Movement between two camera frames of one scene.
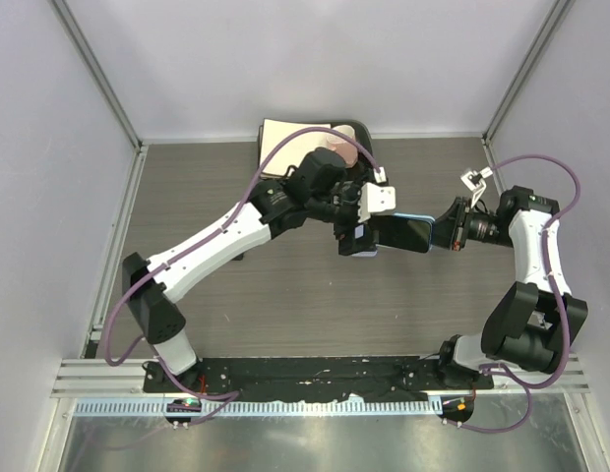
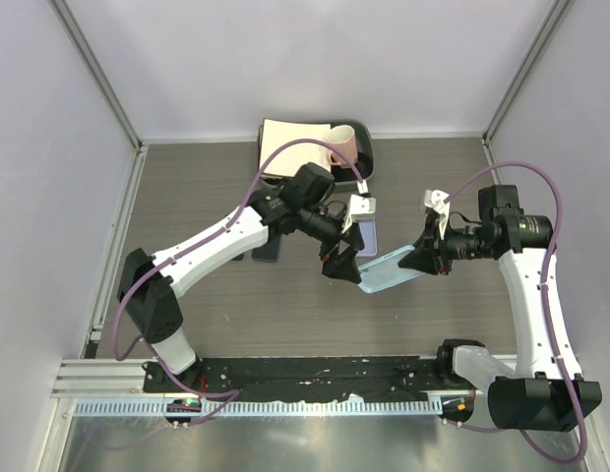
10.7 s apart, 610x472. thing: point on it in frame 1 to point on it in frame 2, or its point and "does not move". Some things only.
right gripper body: [459, 237] to [445, 248]
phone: [404, 231] to [385, 272]
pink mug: [345, 147] does not move
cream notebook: [293, 150] does not move
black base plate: [310, 377] does not move
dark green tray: [361, 133] does not move
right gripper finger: [443, 232] to [425, 256]
